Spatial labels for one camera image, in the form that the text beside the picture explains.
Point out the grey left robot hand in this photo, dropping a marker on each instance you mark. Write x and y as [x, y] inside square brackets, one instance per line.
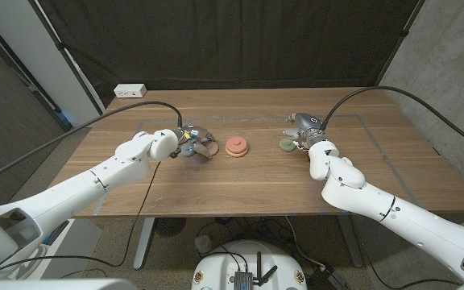
[193, 137]

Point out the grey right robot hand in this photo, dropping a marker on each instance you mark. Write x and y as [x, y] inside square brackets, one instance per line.
[310, 127]

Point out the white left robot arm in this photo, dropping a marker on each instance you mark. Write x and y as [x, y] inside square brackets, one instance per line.
[63, 197]

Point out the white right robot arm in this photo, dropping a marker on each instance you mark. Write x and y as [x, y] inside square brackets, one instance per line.
[401, 217]

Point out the white power strip box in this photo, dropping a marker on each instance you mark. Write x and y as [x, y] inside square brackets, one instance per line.
[129, 90]

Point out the round black floor fan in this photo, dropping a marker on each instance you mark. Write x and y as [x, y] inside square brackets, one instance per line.
[170, 226]

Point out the black curtain backdrop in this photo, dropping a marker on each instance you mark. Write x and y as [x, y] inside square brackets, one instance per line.
[232, 40]

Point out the round grey floor object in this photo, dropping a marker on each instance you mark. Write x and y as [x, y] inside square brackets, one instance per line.
[204, 243]

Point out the white table leg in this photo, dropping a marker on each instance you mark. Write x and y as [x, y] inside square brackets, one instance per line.
[143, 245]

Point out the grey table leg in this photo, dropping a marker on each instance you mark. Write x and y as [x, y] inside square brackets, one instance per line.
[350, 245]

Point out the black backdrop stand pole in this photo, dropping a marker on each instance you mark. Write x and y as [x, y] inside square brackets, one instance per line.
[67, 56]
[401, 38]

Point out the white robot torso base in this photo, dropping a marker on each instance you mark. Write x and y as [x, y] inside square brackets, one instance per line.
[216, 266]

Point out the grey radio module with antennas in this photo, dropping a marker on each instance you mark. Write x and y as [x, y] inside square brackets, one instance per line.
[243, 280]

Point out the black power brick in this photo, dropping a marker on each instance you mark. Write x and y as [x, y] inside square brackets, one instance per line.
[328, 280]

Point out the blue foot pedal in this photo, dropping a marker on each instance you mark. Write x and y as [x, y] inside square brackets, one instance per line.
[55, 235]

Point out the white robot chest cover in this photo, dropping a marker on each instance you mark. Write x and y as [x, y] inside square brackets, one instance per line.
[55, 285]

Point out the black metal frame bar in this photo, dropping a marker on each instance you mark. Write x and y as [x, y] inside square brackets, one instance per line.
[34, 90]

